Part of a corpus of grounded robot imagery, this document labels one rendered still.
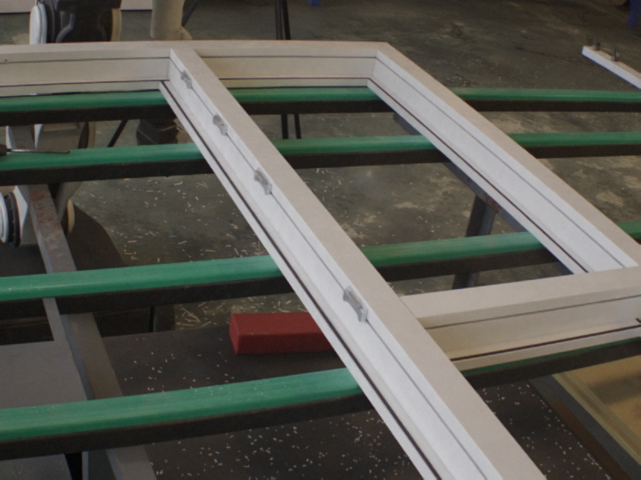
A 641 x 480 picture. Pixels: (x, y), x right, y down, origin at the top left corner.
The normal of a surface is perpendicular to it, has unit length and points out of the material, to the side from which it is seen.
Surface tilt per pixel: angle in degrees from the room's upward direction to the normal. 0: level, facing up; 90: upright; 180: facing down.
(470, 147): 90
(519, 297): 0
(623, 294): 90
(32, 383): 0
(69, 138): 115
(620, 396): 0
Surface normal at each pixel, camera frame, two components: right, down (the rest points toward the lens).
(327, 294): -0.92, 0.07
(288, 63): 0.38, 0.49
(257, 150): 0.15, -0.87
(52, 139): 0.34, 0.81
